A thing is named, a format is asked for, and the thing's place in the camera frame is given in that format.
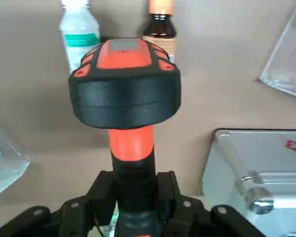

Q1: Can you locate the clear acrylic tiered shelf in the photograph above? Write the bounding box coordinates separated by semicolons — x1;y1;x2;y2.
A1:
0;120;30;202

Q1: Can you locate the orange black barcode scanner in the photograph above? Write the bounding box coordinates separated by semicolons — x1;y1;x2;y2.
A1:
68;37;182;237

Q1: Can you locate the brown medicine bottle orange cap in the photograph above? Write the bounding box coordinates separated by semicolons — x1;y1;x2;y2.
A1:
141;0;179;64

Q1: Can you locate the silver aluminium case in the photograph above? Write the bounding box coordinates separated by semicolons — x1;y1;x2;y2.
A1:
201;127;296;237

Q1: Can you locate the white medicine bottle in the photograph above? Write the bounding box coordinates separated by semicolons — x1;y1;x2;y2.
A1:
59;0;102;75

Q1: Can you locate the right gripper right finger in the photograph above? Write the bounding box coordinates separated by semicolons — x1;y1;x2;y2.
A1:
157;170;265;237

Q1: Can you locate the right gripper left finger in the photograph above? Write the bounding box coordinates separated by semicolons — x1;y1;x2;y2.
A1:
0;170;119;237

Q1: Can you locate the clear acrylic divided tray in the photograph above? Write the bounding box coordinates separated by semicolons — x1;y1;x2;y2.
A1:
258;0;296;101

